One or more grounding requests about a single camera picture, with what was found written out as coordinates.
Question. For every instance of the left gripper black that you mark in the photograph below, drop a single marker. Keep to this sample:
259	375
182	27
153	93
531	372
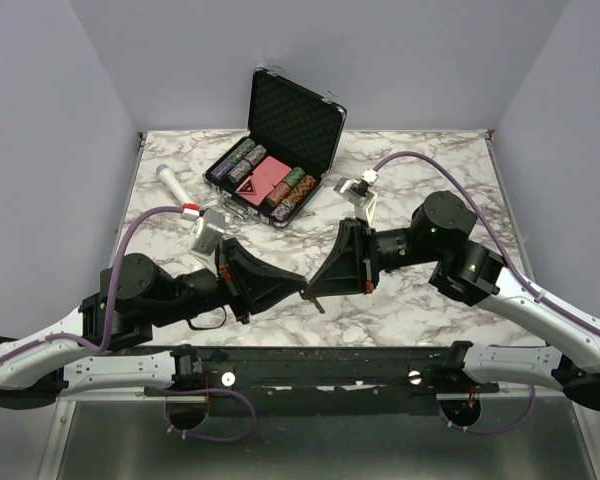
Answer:
252	285

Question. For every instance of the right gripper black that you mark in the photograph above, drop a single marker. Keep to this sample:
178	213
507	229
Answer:
352	265

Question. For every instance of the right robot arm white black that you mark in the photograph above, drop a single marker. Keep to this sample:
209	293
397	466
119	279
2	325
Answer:
471	273

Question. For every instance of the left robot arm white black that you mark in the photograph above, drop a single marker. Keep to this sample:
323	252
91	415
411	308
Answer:
86	350

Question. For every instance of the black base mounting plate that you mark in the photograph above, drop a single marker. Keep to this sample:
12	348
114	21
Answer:
292	381

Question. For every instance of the orange poker chip row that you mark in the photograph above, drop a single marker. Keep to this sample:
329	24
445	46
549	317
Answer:
289	192

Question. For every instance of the red playing card deck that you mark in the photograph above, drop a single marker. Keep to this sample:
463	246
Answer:
262	180

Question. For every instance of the green poker chip row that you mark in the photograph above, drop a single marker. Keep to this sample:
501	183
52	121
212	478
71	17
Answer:
247	151

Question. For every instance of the black poker chip case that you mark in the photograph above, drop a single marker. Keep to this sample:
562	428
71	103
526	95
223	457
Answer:
296	126

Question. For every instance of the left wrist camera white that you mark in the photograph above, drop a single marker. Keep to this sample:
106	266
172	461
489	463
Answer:
206	234

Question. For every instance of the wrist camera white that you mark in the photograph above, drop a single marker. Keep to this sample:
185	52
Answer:
358	192
206	234

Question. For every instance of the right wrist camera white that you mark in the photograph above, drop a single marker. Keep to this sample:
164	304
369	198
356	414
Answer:
358	192

